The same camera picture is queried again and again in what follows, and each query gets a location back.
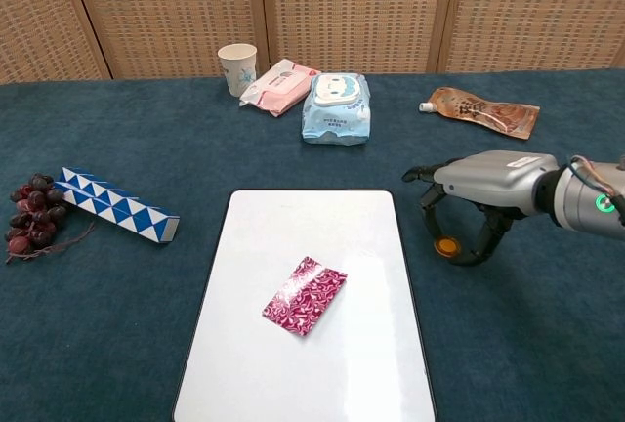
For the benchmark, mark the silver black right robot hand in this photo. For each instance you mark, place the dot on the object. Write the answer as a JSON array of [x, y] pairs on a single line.
[[493, 178]]

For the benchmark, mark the small orange disc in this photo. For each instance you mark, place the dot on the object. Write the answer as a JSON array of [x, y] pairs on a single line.
[[447, 247]]

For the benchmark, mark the magenta patterned packet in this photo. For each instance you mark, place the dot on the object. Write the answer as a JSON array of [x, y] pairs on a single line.
[[305, 297]]

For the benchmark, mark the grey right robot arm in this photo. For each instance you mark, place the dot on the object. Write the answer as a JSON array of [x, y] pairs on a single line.
[[586, 197]]

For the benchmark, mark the white board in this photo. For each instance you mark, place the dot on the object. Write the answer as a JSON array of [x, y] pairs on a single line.
[[273, 373]]

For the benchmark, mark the brown spout pouch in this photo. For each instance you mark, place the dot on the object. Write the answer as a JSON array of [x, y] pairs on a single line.
[[483, 112]]

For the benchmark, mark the light blue wet wipes pack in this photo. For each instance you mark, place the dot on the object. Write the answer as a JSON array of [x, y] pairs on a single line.
[[336, 116]]

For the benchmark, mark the woven bamboo folding screen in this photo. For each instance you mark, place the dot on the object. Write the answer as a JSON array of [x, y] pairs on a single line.
[[342, 7]]

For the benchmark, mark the pink wet wipes pack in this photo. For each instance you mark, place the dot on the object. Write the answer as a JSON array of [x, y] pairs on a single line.
[[278, 87]]

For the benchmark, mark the white paper cup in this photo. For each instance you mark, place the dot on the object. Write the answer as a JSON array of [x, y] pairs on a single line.
[[237, 70]]

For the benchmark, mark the blue white snake cube toy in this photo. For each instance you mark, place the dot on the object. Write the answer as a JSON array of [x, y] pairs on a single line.
[[117, 204]]

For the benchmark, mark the teal tablecloth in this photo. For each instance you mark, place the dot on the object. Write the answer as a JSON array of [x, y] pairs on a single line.
[[122, 324]]

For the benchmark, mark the dark red grape bunch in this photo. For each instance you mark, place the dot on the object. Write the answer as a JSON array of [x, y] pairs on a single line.
[[34, 212]]

